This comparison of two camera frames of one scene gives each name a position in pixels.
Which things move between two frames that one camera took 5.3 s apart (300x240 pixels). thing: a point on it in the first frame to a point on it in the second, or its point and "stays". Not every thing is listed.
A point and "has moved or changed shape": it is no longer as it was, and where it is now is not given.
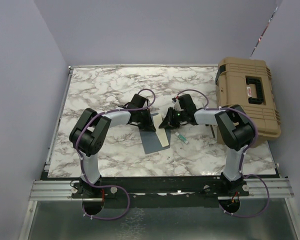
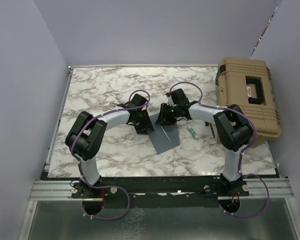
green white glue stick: x=182 y=138 to x=192 y=132
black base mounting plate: x=158 y=192 stays
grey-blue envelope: x=150 y=141 has moved or changed shape
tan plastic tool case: x=247 y=83 stays
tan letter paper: x=160 y=132 has moved or changed shape
